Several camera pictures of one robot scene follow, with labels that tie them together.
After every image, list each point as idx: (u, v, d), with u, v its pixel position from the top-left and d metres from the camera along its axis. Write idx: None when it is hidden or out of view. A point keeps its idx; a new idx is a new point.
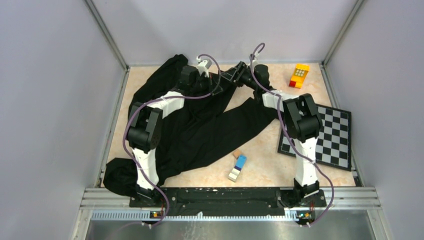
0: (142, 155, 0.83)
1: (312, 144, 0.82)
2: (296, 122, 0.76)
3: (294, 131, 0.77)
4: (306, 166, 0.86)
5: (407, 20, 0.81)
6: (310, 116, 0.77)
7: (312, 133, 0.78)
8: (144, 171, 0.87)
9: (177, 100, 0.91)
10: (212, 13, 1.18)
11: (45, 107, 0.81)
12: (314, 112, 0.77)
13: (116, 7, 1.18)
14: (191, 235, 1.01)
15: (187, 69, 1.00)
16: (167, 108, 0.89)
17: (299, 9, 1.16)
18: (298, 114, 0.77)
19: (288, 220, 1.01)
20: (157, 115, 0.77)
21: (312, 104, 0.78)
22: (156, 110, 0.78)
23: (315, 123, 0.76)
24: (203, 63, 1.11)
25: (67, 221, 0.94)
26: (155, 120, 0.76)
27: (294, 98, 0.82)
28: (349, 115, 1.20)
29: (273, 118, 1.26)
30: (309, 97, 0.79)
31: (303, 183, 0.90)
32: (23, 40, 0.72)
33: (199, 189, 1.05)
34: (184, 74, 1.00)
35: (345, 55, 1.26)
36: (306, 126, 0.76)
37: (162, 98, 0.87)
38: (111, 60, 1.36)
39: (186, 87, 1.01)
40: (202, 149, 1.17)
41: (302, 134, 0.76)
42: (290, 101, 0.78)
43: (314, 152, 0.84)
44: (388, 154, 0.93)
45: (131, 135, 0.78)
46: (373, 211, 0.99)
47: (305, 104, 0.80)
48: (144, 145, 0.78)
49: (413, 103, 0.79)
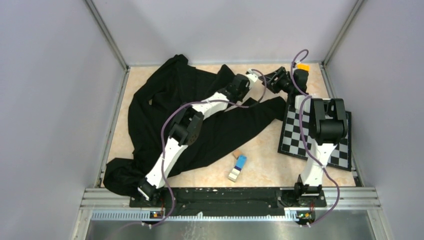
0: (175, 146, 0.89)
1: (328, 149, 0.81)
2: (318, 122, 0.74)
3: (314, 130, 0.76)
4: (314, 167, 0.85)
5: (408, 20, 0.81)
6: (336, 121, 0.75)
7: (332, 138, 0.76)
8: (164, 163, 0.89)
9: (221, 103, 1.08)
10: (213, 13, 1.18)
11: (44, 107, 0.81)
12: (341, 117, 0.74)
13: (116, 7, 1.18)
14: (191, 235, 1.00)
15: (241, 76, 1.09)
16: (209, 110, 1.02)
17: (299, 8, 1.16)
18: (323, 114, 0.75)
19: (288, 220, 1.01)
20: (200, 119, 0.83)
21: (342, 109, 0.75)
22: (199, 113, 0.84)
23: (339, 129, 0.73)
24: (252, 76, 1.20)
25: (67, 221, 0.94)
26: (196, 123, 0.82)
27: (324, 100, 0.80)
28: (349, 115, 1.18)
29: (274, 118, 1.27)
30: (340, 101, 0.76)
31: (306, 181, 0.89)
32: (23, 39, 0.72)
33: (199, 189, 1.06)
34: (237, 79, 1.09)
35: (345, 55, 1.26)
36: (329, 128, 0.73)
37: (206, 102, 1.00)
38: (111, 60, 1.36)
39: (235, 92, 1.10)
40: (202, 149, 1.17)
41: (321, 136, 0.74)
42: (318, 100, 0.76)
43: (327, 158, 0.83)
44: (388, 154, 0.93)
45: (174, 128, 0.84)
46: (373, 211, 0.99)
47: (334, 109, 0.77)
48: (181, 139, 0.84)
49: (413, 102, 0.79)
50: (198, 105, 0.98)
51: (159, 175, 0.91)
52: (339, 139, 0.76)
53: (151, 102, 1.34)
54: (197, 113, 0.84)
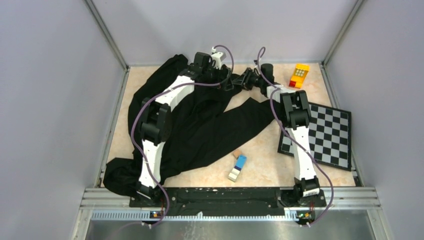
0: (151, 146, 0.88)
1: (304, 133, 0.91)
2: (287, 113, 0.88)
3: (285, 120, 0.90)
4: (301, 154, 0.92)
5: (407, 19, 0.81)
6: (301, 110, 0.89)
7: (302, 123, 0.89)
8: (149, 165, 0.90)
9: (186, 86, 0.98)
10: (213, 13, 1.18)
11: (44, 108, 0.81)
12: (305, 107, 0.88)
13: (116, 7, 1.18)
14: (191, 235, 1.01)
15: (201, 53, 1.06)
16: (176, 98, 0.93)
17: (300, 8, 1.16)
18: (290, 106, 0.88)
19: (288, 220, 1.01)
20: (166, 111, 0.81)
21: (305, 99, 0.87)
22: (164, 106, 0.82)
23: (304, 116, 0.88)
24: (217, 54, 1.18)
25: (67, 222, 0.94)
26: (164, 117, 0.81)
27: (290, 93, 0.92)
28: (349, 115, 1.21)
29: (273, 118, 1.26)
30: (303, 93, 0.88)
31: (301, 175, 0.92)
32: (22, 38, 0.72)
33: (199, 189, 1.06)
34: (198, 57, 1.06)
35: (345, 55, 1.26)
36: (296, 116, 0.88)
37: (169, 91, 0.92)
38: (111, 60, 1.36)
39: (198, 71, 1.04)
40: (202, 149, 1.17)
41: (293, 124, 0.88)
42: (285, 94, 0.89)
43: (307, 141, 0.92)
44: (388, 154, 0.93)
45: (144, 128, 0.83)
46: (373, 211, 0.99)
47: (299, 99, 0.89)
48: (155, 137, 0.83)
49: (413, 102, 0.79)
50: (162, 96, 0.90)
51: (150, 176, 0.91)
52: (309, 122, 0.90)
53: None
54: (162, 106, 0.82)
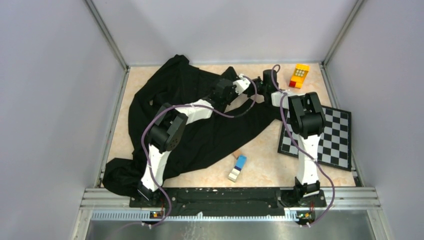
0: (156, 152, 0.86)
1: (314, 142, 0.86)
2: (299, 117, 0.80)
3: (297, 126, 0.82)
4: (307, 162, 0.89)
5: (407, 19, 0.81)
6: (314, 114, 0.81)
7: (314, 130, 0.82)
8: (152, 170, 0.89)
9: (205, 110, 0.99)
10: (212, 13, 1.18)
11: (44, 109, 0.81)
12: (318, 109, 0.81)
13: (115, 7, 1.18)
14: (191, 235, 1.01)
15: (224, 83, 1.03)
16: (194, 114, 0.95)
17: (299, 8, 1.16)
18: (301, 110, 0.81)
19: (288, 220, 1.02)
20: (182, 121, 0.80)
21: (317, 102, 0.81)
22: (182, 115, 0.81)
23: (318, 121, 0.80)
24: (242, 83, 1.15)
25: (66, 222, 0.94)
26: (177, 125, 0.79)
27: (300, 96, 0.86)
28: (349, 115, 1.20)
29: (273, 118, 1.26)
30: (314, 95, 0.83)
31: (304, 179, 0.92)
32: (22, 38, 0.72)
33: (199, 189, 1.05)
34: (219, 86, 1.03)
35: (345, 55, 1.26)
36: (309, 122, 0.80)
37: (191, 105, 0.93)
38: (111, 60, 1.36)
39: (218, 99, 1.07)
40: (202, 150, 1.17)
41: (304, 130, 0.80)
42: (295, 97, 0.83)
43: (316, 150, 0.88)
44: (388, 154, 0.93)
45: (153, 132, 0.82)
46: (373, 211, 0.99)
47: (310, 102, 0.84)
48: (161, 145, 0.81)
49: (413, 102, 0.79)
50: (183, 108, 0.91)
51: (151, 179, 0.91)
52: (322, 129, 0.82)
53: (151, 102, 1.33)
54: (179, 115, 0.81)
